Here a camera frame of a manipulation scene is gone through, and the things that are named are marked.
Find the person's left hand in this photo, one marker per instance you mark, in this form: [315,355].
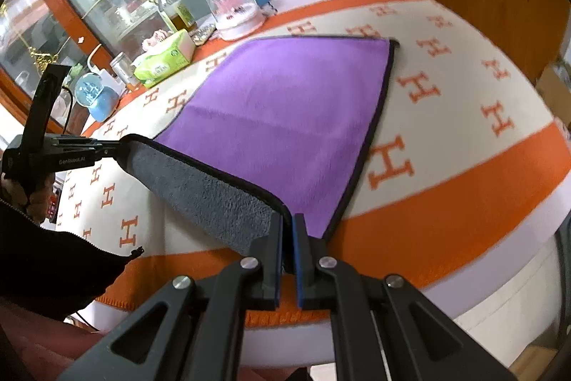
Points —
[36,204]

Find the glass dome pink ornament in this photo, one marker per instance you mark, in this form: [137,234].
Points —
[236,19]

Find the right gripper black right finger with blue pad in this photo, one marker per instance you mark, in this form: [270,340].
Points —
[384,329]

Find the blue snow globe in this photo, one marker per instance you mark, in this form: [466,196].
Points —
[91,93]

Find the glass oil bottle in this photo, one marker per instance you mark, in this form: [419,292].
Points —
[176,15]

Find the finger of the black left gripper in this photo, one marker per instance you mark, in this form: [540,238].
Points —
[110,148]

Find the brown cardboard box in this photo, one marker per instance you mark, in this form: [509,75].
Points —
[555,93]

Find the green tissue pack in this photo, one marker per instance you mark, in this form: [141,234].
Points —
[164,59]

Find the purple grey microfibre towel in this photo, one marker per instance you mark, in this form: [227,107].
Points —
[282,127]

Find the black jacket sleeve forearm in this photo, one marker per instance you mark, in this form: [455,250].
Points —
[53,273]

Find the small glass jar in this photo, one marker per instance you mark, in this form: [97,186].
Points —
[124,69]

